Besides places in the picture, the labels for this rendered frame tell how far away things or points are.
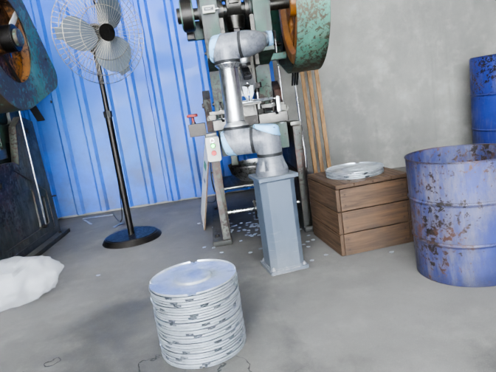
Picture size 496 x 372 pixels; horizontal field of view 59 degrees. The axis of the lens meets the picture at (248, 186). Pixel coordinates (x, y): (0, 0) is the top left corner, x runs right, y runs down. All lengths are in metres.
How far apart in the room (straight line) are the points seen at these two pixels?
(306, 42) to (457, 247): 1.33
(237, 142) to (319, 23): 0.86
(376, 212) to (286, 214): 0.46
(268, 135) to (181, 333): 0.93
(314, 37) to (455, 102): 2.24
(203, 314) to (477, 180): 1.04
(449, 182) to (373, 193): 0.52
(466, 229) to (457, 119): 2.79
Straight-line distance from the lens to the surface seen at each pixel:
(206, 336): 1.44
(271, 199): 1.94
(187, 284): 1.44
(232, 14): 2.73
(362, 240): 2.19
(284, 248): 2.01
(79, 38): 2.81
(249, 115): 2.56
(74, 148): 4.04
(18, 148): 3.24
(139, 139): 3.88
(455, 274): 1.85
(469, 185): 1.72
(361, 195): 2.13
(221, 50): 1.98
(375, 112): 4.15
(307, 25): 2.46
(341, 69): 4.05
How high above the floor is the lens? 0.79
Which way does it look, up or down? 11 degrees down
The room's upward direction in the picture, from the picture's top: 8 degrees counter-clockwise
